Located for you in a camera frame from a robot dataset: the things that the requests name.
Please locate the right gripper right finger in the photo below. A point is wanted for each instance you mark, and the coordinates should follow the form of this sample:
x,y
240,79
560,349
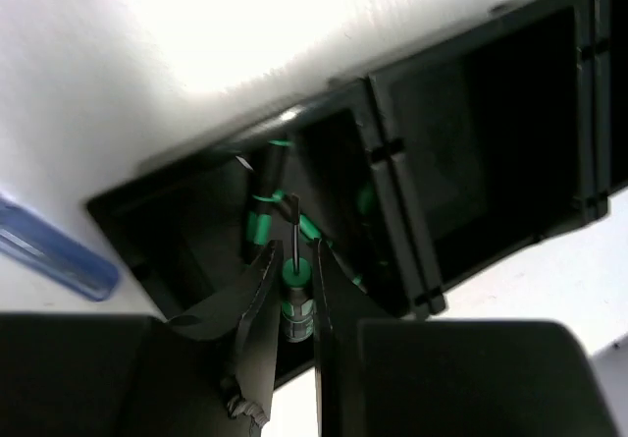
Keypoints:
x,y
338,307

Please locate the blue handled screwdriver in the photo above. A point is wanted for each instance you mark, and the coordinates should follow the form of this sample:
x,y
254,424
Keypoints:
x,y
41,247

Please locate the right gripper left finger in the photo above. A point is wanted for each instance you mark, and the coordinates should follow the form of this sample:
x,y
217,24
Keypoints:
x,y
237,328

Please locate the black three-compartment tray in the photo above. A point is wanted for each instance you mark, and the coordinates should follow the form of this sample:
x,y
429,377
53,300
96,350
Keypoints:
x,y
498,138

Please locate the green black precision screwdriver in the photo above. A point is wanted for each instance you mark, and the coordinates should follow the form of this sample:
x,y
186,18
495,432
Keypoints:
x,y
268,165

